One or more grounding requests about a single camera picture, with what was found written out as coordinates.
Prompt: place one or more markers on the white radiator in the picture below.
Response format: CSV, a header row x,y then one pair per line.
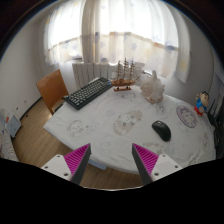
x,y
84,73

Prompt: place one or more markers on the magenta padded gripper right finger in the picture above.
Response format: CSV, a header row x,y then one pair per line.
x,y
152,166

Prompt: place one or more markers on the cartoon boy figurine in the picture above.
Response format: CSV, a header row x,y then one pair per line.
x,y
202,101

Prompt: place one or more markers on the sheer white star curtain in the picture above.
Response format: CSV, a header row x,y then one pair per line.
x,y
149,32

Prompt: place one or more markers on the black computer mouse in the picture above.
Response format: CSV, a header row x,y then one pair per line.
x,y
162,130

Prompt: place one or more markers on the white box on floor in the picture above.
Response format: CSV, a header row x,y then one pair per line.
x,y
12,124

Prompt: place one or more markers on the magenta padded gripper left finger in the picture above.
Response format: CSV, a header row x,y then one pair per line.
x,y
71,166

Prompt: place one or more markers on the brown wooden chair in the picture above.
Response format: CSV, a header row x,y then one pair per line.
x,y
52,88

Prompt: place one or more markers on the white patterned tablecloth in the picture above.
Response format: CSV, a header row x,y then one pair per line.
x,y
115,120

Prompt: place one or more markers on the wooden model sailing ship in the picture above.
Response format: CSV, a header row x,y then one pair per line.
x,y
126,76

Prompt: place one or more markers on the black mechanical keyboard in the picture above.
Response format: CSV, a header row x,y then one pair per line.
x,y
88,93

